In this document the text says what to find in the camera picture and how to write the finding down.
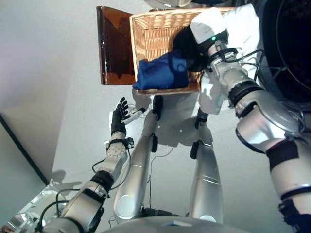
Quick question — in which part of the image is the grey robot torso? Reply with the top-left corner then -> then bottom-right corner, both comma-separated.
102,207 -> 256,233

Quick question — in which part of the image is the grey front-load washing machine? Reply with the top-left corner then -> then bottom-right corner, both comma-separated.
233,0 -> 311,107

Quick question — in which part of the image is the white garment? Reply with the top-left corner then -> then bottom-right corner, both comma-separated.
198,3 -> 262,115

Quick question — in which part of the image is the blue garment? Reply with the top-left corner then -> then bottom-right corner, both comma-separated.
132,50 -> 189,91

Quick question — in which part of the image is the white board with black edge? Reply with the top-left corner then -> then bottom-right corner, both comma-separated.
0,113 -> 51,187

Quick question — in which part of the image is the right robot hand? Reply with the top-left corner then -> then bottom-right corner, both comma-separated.
189,7 -> 229,58

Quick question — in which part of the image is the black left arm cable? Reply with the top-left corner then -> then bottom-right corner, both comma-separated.
36,145 -> 133,233

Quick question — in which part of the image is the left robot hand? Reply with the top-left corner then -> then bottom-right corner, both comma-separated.
110,97 -> 146,136

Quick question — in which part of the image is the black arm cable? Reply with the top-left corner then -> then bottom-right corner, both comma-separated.
213,47 -> 265,81
36,145 -> 133,233

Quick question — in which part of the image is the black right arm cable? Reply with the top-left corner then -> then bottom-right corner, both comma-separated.
213,47 -> 265,81

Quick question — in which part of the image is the clear acrylic stand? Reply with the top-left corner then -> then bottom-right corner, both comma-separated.
4,179 -> 81,233

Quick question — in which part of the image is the wicker laundry basket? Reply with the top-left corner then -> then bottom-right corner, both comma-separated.
128,6 -> 236,96

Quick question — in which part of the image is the black garment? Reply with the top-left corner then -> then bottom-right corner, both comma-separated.
172,25 -> 209,72

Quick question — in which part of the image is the left silver robot leg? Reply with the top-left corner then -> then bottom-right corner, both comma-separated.
113,95 -> 164,224

